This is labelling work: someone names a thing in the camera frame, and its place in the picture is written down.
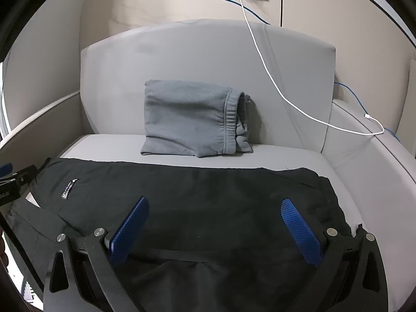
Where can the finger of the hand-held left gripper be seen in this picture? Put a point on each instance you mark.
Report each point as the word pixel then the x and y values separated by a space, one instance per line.
pixel 21 176

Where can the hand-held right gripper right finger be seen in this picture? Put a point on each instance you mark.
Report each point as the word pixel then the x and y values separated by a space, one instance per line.
pixel 299 230

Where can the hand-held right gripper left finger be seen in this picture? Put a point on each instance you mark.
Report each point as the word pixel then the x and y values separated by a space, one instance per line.
pixel 130 227

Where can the black pants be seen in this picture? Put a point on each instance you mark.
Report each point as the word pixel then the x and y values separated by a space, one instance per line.
pixel 211 201

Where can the grey folded pants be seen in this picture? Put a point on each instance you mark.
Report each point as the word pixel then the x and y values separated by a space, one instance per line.
pixel 188 120

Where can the grey sofa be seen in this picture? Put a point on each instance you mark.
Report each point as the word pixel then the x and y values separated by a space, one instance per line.
pixel 208 58

